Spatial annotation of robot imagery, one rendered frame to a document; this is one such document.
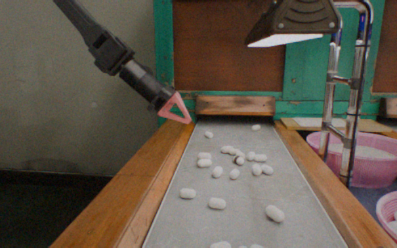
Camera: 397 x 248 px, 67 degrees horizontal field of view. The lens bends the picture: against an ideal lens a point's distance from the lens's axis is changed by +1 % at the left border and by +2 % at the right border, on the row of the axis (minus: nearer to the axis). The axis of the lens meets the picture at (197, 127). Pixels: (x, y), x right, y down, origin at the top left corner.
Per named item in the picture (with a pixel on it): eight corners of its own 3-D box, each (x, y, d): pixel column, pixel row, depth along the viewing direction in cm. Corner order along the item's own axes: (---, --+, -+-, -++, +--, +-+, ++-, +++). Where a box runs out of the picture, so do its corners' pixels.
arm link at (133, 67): (112, 73, 71) (127, 55, 70) (121, 75, 78) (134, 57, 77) (135, 92, 71) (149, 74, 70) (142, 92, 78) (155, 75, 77)
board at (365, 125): (287, 130, 102) (287, 126, 101) (279, 120, 116) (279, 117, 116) (391, 132, 98) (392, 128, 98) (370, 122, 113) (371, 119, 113)
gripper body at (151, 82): (176, 88, 78) (155, 70, 78) (168, 93, 68) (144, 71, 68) (161, 107, 80) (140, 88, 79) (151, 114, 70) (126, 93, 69)
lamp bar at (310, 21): (271, 33, 36) (275, -33, 34) (243, 46, 96) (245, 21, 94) (341, 33, 35) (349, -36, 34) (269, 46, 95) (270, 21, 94)
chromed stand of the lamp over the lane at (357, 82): (259, 216, 65) (272, -7, 54) (252, 178, 84) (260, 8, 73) (352, 222, 63) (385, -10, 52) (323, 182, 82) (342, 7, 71)
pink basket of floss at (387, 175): (381, 204, 70) (387, 166, 68) (285, 169, 91) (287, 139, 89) (423, 176, 86) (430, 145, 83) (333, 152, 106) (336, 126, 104)
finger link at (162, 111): (200, 109, 78) (173, 85, 78) (197, 113, 71) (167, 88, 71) (184, 127, 80) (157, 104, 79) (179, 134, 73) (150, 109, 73)
